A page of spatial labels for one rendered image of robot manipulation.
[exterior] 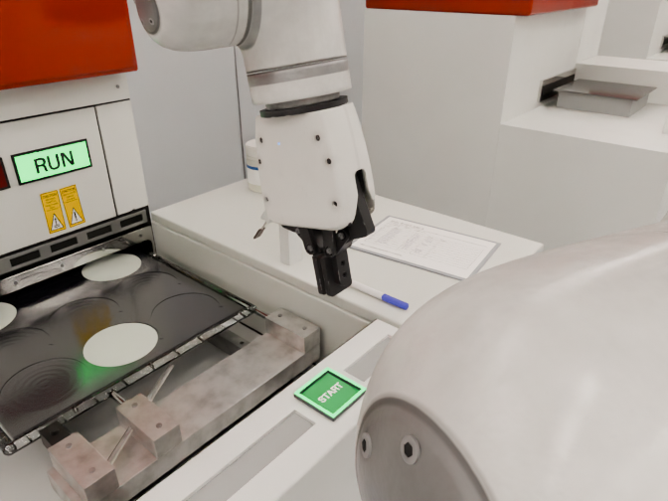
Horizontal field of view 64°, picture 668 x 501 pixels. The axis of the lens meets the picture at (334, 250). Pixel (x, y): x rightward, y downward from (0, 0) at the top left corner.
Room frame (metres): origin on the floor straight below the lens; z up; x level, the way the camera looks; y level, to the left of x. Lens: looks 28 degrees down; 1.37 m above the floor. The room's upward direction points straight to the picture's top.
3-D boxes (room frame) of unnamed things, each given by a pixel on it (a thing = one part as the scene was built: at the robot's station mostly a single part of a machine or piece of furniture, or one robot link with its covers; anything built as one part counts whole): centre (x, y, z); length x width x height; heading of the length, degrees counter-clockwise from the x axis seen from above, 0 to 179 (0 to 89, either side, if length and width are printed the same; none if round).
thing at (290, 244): (0.74, 0.08, 1.03); 0.06 x 0.04 x 0.13; 50
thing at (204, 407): (0.52, 0.17, 0.87); 0.36 x 0.08 x 0.03; 140
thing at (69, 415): (0.56, 0.24, 0.90); 0.38 x 0.01 x 0.01; 140
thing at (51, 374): (0.68, 0.38, 0.90); 0.34 x 0.34 x 0.01; 50
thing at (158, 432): (0.46, 0.22, 0.89); 0.08 x 0.03 x 0.03; 50
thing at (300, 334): (0.65, 0.06, 0.89); 0.08 x 0.03 x 0.03; 50
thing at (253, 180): (1.05, 0.14, 1.01); 0.07 x 0.07 x 0.10
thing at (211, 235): (0.86, 0.00, 0.89); 0.62 x 0.35 x 0.14; 50
